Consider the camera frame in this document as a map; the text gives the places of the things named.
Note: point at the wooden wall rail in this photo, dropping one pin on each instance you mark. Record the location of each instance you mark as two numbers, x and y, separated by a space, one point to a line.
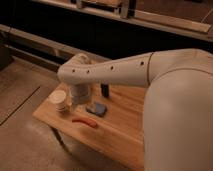
191 18

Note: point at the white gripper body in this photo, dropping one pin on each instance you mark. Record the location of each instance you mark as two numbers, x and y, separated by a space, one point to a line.
80 94

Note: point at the white paper cup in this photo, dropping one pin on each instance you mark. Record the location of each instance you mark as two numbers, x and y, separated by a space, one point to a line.
58 99

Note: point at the red chili pepper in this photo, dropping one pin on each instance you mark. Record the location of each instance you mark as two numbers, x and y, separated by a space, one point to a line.
86 121

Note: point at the black eraser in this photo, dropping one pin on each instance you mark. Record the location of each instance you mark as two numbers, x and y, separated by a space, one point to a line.
105 90

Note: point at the blue sponge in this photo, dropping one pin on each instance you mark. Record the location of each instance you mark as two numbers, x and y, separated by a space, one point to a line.
97 109

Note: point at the wooden table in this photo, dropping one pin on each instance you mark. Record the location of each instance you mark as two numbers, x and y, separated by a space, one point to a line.
119 133

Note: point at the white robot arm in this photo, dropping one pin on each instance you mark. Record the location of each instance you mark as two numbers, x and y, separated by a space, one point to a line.
178 105

